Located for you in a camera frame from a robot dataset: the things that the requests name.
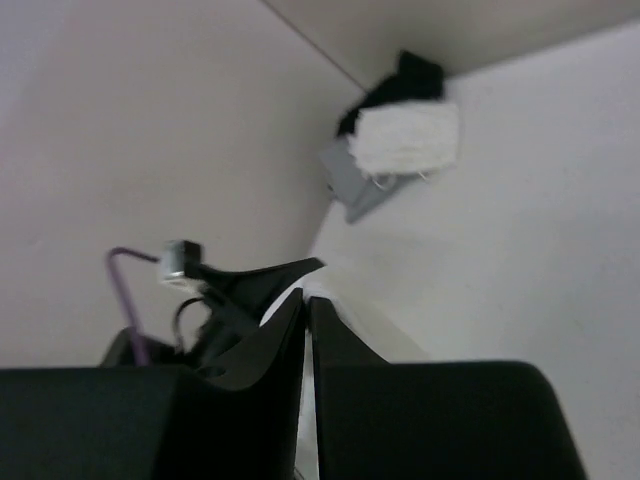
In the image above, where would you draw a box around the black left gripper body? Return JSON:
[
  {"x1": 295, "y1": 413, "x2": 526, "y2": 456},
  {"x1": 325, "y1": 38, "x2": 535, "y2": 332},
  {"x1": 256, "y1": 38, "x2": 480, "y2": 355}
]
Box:
[{"x1": 174, "y1": 269, "x2": 277, "y2": 368}]

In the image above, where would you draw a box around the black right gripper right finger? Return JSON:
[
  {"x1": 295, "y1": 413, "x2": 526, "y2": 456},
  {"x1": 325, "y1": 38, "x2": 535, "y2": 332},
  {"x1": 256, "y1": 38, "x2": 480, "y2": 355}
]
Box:
[{"x1": 310, "y1": 299, "x2": 586, "y2": 479}]

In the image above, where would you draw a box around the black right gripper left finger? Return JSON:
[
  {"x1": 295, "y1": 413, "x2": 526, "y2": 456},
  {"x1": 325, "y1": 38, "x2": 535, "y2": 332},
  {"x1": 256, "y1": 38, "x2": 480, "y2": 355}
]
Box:
[{"x1": 1, "y1": 290, "x2": 305, "y2": 479}]

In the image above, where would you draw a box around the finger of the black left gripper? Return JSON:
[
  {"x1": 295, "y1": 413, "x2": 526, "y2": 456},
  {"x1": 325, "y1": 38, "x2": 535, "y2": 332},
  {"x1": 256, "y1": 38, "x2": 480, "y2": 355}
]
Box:
[
  {"x1": 209, "y1": 289, "x2": 259, "y2": 330},
  {"x1": 199, "y1": 257, "x2": 325, "y2": 285}
]

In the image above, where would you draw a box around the white tank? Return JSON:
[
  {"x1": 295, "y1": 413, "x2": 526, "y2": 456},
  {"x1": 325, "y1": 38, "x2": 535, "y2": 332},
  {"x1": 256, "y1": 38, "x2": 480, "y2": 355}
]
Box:
[
  {"x1": 260, "y1": 275, "x2": 429, "y2": 479},
  {"x1": 348, "y1": 101, "x2": 461, "y2": 177}
]

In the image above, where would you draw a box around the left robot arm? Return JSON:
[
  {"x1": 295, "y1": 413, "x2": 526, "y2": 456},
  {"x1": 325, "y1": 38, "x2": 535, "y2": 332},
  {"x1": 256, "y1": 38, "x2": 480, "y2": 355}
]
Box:
[{"x1": 101, "y1": 257, "x2": 324, "y2": 370}]

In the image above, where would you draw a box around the folded grey tank top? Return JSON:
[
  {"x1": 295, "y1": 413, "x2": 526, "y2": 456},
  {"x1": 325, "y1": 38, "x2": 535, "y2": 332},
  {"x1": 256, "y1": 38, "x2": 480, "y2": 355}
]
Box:
[{"x1": 318, "y1": 137, "x2": 432, "y2": 224}]

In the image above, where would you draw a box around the folded white tank top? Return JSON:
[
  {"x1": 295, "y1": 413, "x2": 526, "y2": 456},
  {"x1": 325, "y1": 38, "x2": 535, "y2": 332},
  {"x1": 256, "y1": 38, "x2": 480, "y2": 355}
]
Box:
[{"x1": 348, "y1": 101, "x2": 461, "y2": 177}]

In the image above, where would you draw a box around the black tank top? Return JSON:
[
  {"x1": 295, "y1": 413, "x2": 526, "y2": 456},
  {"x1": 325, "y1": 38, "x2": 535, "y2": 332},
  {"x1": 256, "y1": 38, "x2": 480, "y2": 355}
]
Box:
[{"x1": 335, "y1": 50, "x2": 445, "y2": 138}]

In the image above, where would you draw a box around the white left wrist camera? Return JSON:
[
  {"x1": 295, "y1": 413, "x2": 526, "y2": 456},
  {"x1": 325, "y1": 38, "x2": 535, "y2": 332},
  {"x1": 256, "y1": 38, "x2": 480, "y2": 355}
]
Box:
[{"x1": 157, "y1": 240, "x2": 203, "y2": 294}]

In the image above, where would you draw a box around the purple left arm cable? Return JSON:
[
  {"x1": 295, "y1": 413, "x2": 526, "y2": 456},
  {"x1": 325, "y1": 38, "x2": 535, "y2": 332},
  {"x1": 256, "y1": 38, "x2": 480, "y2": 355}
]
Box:
[{"x1": 105, "y1": 246, "x2": 164, "y2": 367}]

